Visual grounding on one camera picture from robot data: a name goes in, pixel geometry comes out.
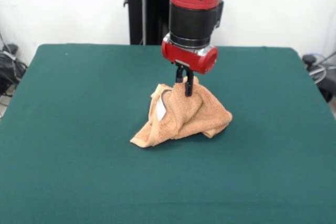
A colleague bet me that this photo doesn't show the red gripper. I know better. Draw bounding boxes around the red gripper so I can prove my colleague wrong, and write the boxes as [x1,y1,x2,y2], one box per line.
[161,34,219,97]

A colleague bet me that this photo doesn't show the peach terry towel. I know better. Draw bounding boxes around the peach terry towel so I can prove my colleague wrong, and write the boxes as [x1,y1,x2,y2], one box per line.
[130,76,233,148]

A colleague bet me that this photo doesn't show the dark green table cloth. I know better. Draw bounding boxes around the dark green table cloth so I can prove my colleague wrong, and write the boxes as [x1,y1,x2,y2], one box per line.
[0,44,336,224]

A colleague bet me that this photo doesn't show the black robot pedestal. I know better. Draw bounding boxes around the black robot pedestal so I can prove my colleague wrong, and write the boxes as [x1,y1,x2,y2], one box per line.
[122,0,174,46]

